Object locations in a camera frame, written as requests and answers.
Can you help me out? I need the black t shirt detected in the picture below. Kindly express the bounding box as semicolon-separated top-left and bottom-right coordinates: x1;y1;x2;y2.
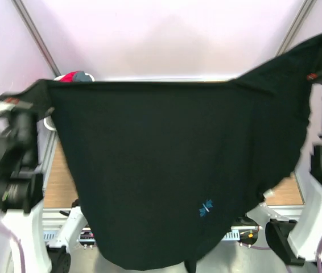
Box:
1;34;322;271

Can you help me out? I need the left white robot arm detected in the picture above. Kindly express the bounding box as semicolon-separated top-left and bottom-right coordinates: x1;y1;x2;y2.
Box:
0;96;87;272

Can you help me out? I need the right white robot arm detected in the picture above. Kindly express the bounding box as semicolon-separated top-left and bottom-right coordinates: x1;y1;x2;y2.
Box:
247;51;322;272

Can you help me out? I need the grey blue t shirt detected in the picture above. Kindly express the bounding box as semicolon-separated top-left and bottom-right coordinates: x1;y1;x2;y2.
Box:
72;71;94;82

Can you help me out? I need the red t shirt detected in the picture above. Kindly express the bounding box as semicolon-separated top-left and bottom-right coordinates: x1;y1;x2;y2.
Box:
54;71;78;82

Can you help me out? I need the white laundry basket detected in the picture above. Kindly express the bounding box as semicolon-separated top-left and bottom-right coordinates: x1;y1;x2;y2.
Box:
43;72;95;131

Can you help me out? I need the white slotted cable duct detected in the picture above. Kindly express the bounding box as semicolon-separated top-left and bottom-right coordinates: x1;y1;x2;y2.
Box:
43;229;240;245

